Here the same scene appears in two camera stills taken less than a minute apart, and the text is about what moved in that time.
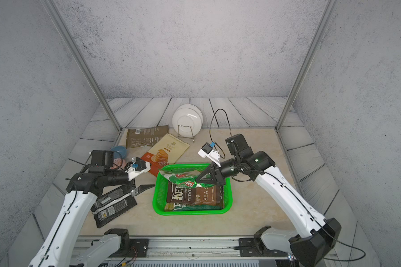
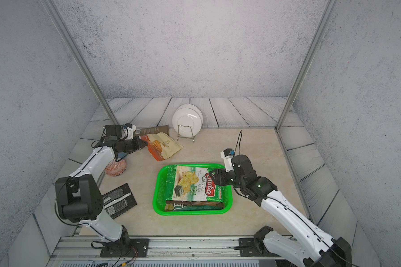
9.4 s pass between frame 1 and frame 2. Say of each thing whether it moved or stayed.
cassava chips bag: moved
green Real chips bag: stayed
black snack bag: stayed
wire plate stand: stayed
